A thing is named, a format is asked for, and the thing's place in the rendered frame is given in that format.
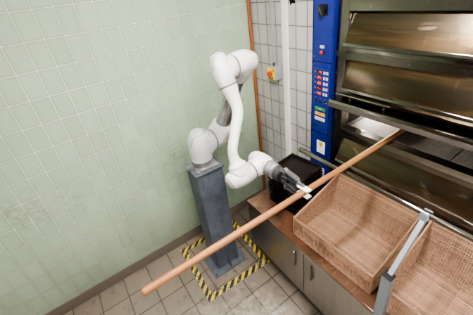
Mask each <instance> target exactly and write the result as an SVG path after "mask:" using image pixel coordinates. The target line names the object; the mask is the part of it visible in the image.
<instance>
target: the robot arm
mask: <svg viewBox="0 0 473 315"><path fill-rule="evenodd" d="M209 65H210V71H211V73H212V76H213V79H214V80H215V83H216V84H217V86H218V88H219V90H220V91H221V93H222V94H223V97H222V101H221V104H220V109H219V112H218V114H217V117H215V118H214V119H213V121H212V122H211V124H210V126H209V127H208V128H207V129H204V128H195V129H192V130H191V131H190V132H189V135H188V138H187V146H188V151H189V156H190V158H191V161H188V163H187V164H188V166H187V167H185V169H186V170H187V171H190V170H194V171H195V173H196V175H199V174H201V173H203V172H205V171H207V170H209V169H212V168H214V167H217V166H219V165H220V163H219V162H217V161H216V160H215V159H214V158H213V153H214V151H215V150H216V148H219V147H220V146H222V145H224V144H225V143H226V142H228V147H227V154H228V158H229V173H227V175H226V177H225V183H226V184H227V185H228V186H229V187H230V188H232V189H238V188H241V187H243V186H245V185H247V184H249V183H251V182H252V181H253V180H254V179H255V178H256V177H258V176H261V175H264V174H265V175H267V176H268V177H270V178H271V179H274V180H276V181H280V182H281V183H282V184H284V189H285V190H288V191H289V192H291V193H293V194H295V193H297V192H299V191H300V190H302V191H304V192H306V193H307V194H306V195H305V196H303V197H304V198H305V199H307V200H308V199H309V198H311V197H312V196H311V195H310V194H308V193H309V192H311V191H312V190H311V189H310V188H308V187H307V186H305V184H303V183H301V181H300V180H299V179H300V178H299V177H298V176H297V175H295V174H294V173H293V172H291V171H290V170H289V169H288V168H287V167H285V168H282V166H281V165H280V164H278V163H277V162H275V161H274V160H273V159H272V158H271V157H270V156H268V155H266V154H264V153H262V152H260V151H253V152H252V153H251V154H250V155H249V157H248V162H246V161H245V160H242V159H241V158H240V157H239V155H238V151H237V148H238V143H239V136H240V132H241V126H242V121H243V113H244V112H243V105H242V102H241V97H240V93H241V89H242V86H243V84H244V83H245V82H246V81H247V80H248V78H249V77H250V76H251V74H252V72H253V71H254V70H255V69H256V67H257V65H258V56H257V55H256V53H255V52H253V51H251V50H249V49H242V50H238V51H234V52H232V53H230V54H228V55H225V54H224V53H223V52H217V53H215V54H213V55H212V56H210V59H209ZM293 183H294V184H295V185H294V184H293ZM296 185H297V186H296Z"/></svg>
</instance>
